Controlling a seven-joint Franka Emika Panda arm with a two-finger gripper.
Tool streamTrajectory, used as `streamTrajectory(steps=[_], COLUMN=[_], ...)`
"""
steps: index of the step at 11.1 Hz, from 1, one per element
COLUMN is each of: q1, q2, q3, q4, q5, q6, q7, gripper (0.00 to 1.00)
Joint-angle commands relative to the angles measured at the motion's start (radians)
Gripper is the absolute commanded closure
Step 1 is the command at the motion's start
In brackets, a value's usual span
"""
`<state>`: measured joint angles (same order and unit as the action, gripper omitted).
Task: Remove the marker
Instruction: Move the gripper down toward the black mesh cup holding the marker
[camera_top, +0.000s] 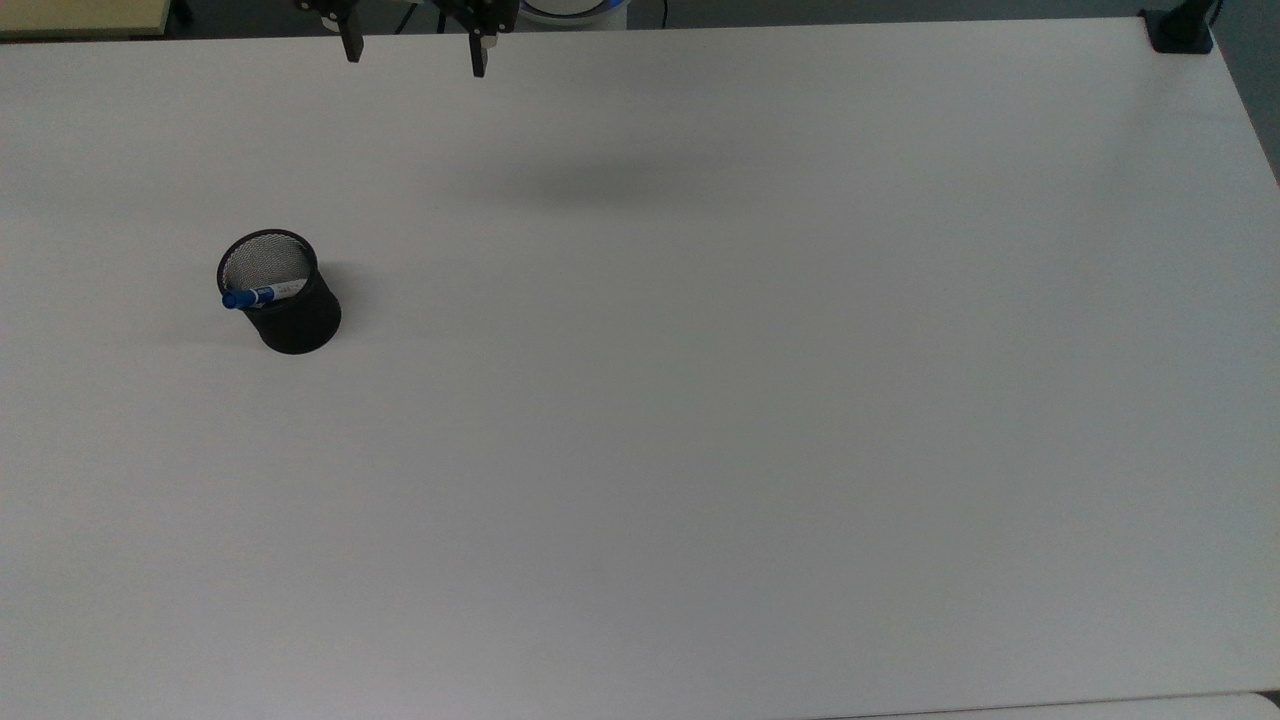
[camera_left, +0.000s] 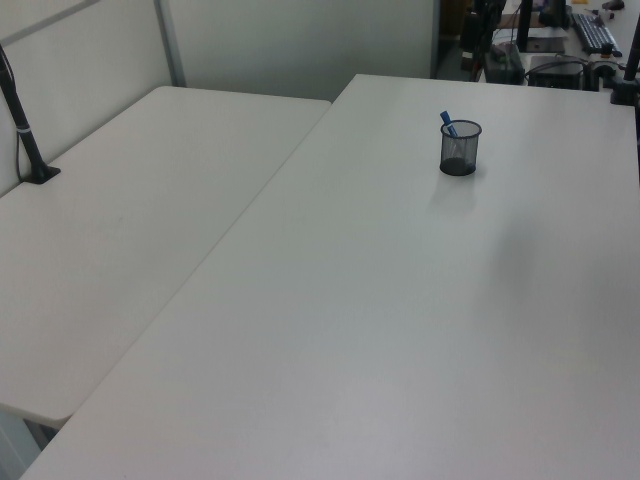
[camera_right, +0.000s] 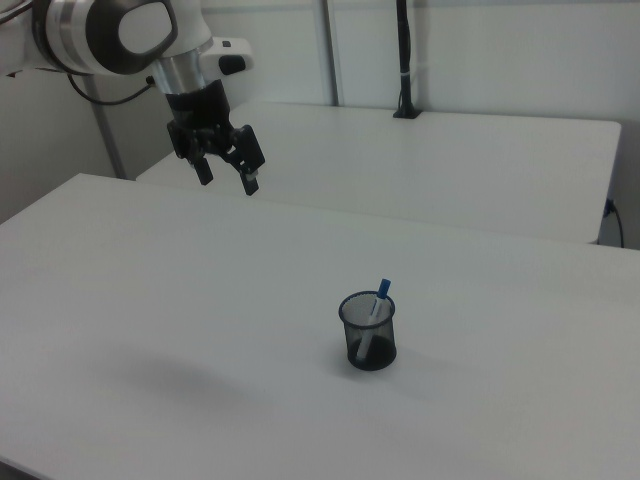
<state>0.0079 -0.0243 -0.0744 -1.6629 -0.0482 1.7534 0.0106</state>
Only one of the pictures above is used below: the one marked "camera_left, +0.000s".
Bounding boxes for black computer keyboard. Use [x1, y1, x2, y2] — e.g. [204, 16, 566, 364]
[570, 12, 624, 56]

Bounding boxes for dark grey equipment box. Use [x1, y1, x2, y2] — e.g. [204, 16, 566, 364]
[482, 43, 525, 84]

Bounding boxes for black clamp camera stand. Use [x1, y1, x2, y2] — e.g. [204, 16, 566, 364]
[608, 0, 640, 107]

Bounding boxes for black mesh pen cup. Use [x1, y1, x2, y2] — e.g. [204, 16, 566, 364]
[439, 119, 484, 177]

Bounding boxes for black monitor stand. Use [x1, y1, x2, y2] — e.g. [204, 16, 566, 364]
[514, 0, 534, 53]

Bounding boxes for black electronics box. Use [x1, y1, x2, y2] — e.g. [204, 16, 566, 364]
[528, 55, 587, 90]

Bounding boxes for black camera stand pole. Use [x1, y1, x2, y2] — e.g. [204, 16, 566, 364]
[0, 43, 62, 187]

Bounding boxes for grey partition frame post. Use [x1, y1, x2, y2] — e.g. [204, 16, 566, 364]
[153, 0, 187, 88]

